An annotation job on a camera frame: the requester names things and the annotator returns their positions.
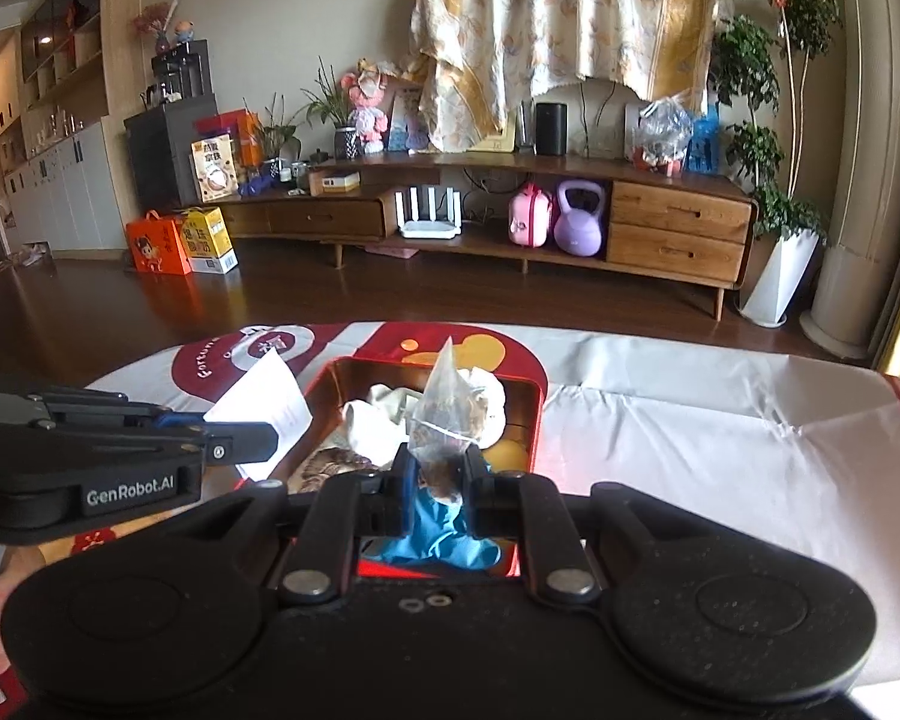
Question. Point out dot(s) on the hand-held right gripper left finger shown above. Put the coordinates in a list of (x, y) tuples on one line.
[(406, 495)]

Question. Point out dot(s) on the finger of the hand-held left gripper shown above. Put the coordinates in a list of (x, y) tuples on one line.
[(240, 444), (82, 401)]

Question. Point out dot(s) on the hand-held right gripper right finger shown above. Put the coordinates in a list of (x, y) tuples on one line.
[(472, 495)]

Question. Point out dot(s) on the blue rubber glove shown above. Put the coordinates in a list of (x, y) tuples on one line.
[(435, 536)]

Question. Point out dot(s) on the yellow rubber duck toy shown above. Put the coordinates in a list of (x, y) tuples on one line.
[(506, 457)]

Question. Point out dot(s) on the white paper sheet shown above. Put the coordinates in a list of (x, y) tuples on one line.
[(270, 397)]

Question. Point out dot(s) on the clear bag of dried snacks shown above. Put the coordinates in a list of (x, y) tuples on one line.
[(439, 420)]

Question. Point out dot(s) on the red tin box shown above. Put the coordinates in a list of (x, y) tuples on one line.
[(536, 405)]

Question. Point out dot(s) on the orange gift box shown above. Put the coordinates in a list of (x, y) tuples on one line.
[(157, 244)]

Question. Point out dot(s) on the yellow carton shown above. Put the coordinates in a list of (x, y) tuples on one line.
[(210, 240)]

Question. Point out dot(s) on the white and red printed tablecloth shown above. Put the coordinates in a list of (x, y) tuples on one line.
[(720, 427)]

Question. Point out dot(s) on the black cabinet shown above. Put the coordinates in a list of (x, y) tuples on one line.
[(165, 157)]

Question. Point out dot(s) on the yellow and white printed box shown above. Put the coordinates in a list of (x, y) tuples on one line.
[(214, 172)]

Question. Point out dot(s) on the white router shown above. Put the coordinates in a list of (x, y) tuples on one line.
[(427, 225)]

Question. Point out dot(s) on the small flat beige box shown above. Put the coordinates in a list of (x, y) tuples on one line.
[(334, 182)]

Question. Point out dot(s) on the pink small case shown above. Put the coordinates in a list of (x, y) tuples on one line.
[(531, 221)]

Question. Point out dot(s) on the purple kettlebell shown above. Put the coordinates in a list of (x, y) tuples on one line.
[(579, 229)]

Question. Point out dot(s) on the small green potted plant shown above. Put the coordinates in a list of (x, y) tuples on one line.
[(274, 142)]

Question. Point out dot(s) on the red and orange box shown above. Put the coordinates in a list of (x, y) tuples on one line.
[(236, 131)]

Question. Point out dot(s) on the orchid plant in pot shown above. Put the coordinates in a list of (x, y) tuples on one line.
[(346, 142)]

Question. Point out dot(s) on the wooden television cabinet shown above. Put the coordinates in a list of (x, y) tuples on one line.
[(675, 232)]

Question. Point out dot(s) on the black coffee machine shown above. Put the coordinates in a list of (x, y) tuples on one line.
[(184, 71)]

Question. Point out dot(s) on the pink plush doll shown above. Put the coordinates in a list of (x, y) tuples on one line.
[(367, 109)]

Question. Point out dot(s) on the black cylinder speaker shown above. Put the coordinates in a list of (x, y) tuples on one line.
[(551, 127)]

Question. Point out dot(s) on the tall plant in white pot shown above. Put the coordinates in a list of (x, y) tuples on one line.
[(784, 277)]

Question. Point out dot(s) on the vase with dried flowers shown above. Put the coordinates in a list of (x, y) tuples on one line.
[(157, 22)]

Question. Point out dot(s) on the clear plastic bag of toys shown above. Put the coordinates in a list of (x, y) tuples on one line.
[(660, 135)]

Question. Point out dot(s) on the floral patterned sheet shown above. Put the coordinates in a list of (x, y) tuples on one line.
[(540, 15)]

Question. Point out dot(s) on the white standing air conditioner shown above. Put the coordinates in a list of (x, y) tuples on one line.
[(855, 165)]

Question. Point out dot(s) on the wooden wall shelf unit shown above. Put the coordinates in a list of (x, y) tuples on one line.
[(67, 165)]

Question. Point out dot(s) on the light blue picture frame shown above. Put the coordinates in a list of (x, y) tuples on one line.
[(409, 120)]

